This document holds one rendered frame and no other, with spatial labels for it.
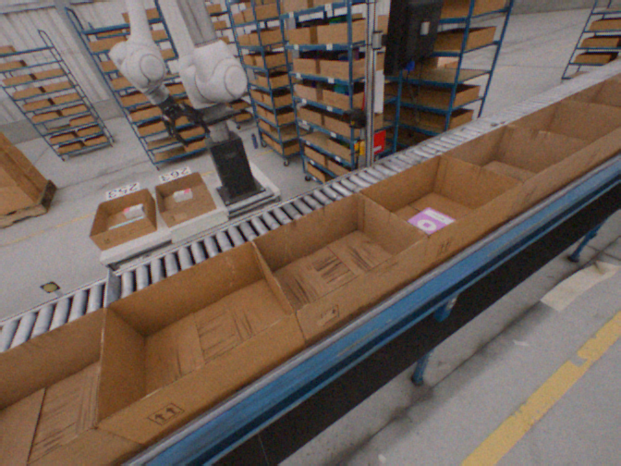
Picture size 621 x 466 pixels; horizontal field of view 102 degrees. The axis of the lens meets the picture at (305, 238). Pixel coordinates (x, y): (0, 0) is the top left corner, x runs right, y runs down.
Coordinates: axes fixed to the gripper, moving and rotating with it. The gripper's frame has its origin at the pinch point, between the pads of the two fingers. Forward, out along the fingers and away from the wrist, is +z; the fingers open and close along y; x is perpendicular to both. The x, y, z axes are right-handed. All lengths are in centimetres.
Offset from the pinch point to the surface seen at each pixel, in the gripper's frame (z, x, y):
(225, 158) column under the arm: 16.8, 1.4, 3.9
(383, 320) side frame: 24, -103, 53
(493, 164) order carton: 60, -39, 120
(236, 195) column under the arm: 37.6, -2.4, -5.0
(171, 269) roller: 23, -54, -28
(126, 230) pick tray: 12, -24, -55
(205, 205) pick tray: 28.6, -11.5, -18.8
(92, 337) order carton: -4, -94, -16
